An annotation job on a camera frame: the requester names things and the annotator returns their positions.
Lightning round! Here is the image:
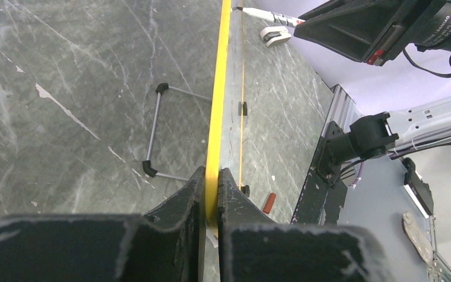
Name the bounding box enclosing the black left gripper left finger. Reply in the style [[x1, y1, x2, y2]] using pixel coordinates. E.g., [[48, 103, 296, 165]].
[[0, 167, 206, 281]]

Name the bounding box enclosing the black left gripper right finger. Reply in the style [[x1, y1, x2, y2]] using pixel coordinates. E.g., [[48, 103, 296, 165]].
[[217, 169, 395, 281]]

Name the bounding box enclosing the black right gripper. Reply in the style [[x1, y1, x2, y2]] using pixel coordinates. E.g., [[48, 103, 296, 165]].
[[294, 1, 451, 62]]

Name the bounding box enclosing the brown marker cap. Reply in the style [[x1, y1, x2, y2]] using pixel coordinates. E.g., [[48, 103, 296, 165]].
[[262, 193, 277, 214]]

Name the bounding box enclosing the white marker pen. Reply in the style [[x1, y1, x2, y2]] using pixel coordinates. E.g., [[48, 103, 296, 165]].
[[233, 6, 305, 28]]

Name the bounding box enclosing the yellow framed whiteboard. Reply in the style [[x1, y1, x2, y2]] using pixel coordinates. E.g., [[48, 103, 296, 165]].
[[205, 1, 245, 236]]

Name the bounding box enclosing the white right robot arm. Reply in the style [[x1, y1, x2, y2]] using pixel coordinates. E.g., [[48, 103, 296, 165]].
[[294, 1, 451, 186]]

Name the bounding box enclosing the black whiteboard foot left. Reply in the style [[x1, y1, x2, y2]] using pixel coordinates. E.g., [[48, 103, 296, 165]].
[[240, 185, 250, 197]]

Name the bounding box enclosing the black whiteboard foot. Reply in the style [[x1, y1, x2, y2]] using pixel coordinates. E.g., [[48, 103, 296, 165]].
[[238, 102, 248, 116], [240, 185, 250, 197]]

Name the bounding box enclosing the white whiteboard eraser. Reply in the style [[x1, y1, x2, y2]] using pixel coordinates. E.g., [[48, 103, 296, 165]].
[[260, 26, 292, 48]]

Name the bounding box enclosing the black whiteboard foot right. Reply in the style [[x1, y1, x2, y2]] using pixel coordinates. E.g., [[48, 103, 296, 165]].
[[238, 102, 248, 116]]

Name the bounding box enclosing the grey oval patch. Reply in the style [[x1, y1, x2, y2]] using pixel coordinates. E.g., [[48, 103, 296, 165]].
[[401, 211, 433, 265]]

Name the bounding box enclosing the black flat device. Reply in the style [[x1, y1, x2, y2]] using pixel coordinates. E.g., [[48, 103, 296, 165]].
[[402, 157, 434, 219]]

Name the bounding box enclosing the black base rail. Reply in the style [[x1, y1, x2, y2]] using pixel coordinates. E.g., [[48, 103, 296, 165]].
[[290, 121, 348, 225]]

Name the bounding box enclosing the grey wire whiteboard stand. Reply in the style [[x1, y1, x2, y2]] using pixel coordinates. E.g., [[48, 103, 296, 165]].
[[142, 82, 212, 182]]

